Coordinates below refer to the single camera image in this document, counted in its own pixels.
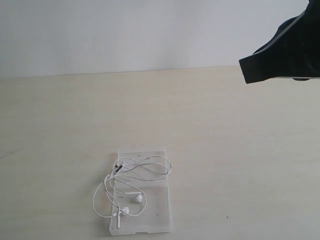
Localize white wired earphones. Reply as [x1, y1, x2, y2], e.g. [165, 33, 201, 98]
[92, 155, 173, 230]

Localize clear plastic storage case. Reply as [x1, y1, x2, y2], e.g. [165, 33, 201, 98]
[108, 146, 174, 236]

